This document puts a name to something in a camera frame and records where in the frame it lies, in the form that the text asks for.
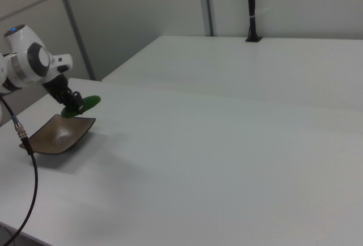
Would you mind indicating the black camera pole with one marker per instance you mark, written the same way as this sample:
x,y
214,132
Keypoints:
x,y
251,5

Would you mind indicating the square brown ceramic plate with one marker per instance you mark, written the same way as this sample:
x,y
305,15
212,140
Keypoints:
x,y
56,135

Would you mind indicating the green cucumber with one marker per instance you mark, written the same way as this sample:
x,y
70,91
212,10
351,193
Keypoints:
x,y
92,101

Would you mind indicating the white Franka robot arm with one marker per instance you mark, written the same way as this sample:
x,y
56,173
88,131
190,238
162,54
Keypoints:
x,y
25,59

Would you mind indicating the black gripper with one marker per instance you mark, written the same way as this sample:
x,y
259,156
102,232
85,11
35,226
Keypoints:
x,y
58,87

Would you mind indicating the white adjacent table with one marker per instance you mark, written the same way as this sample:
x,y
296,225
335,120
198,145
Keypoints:
x,y
241,67

